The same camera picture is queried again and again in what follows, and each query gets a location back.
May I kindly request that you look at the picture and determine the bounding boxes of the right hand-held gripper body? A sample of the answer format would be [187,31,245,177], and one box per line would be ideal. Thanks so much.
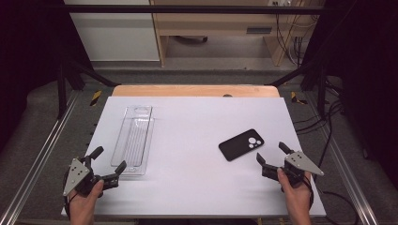
[261,151,325,188]

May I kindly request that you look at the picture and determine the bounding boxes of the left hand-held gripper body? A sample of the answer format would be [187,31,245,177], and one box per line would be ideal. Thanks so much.
[62,156,121,199]

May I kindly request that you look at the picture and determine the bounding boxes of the black phone case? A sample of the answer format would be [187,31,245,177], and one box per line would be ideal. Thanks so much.
[218,127,266,162]

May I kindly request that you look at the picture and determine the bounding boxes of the clear plastic packaging tray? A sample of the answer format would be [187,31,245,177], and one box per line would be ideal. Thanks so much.
[110,105,156,176]

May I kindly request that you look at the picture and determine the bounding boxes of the person's left hand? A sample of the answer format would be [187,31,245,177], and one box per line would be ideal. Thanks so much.
[69,180,106,225]

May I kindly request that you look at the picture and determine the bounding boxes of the person's right hand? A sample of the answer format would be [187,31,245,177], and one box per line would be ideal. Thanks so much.
[276,168,314,225]

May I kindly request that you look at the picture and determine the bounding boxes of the white table board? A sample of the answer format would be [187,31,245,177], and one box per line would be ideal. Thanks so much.
[60,96,327,218]

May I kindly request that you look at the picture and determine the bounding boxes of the black curtain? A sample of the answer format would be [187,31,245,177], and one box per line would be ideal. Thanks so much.
[0,0,92,151]
[303,0,398,182]

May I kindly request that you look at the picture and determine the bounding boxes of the white cabinet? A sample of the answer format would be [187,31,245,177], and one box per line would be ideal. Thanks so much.
[63,0,161,62]

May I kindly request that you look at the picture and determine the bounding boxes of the grey desk label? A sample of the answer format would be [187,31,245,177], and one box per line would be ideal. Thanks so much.
[246,26,273,35]

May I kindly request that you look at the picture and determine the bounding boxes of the light wooden desk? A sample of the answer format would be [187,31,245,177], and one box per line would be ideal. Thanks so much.
[149,0,327,68]

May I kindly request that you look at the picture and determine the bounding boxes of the white power strip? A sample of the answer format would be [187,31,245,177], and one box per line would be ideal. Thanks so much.
[268,0,292,8]

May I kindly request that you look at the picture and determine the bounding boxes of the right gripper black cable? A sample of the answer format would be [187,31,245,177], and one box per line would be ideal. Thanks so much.
[304,177,314,211]

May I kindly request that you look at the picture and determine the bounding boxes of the aluminium floor rail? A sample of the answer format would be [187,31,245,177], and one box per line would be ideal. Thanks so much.
[0,90,81,225]
[304,92,379,225]

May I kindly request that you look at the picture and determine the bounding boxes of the black frame stand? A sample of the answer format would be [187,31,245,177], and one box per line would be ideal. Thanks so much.
[266,59,328,118]
[56,57,121,120]

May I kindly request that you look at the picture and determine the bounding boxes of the looped black floor cable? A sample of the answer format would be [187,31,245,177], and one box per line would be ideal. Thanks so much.
[321,190,361,225]

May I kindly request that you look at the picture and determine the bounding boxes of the hanging black cables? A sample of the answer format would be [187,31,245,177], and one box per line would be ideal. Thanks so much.
[275,12,317,67]

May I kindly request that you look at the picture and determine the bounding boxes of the black horizontal frame bar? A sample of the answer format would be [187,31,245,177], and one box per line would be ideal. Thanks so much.
[62,4,348,16]

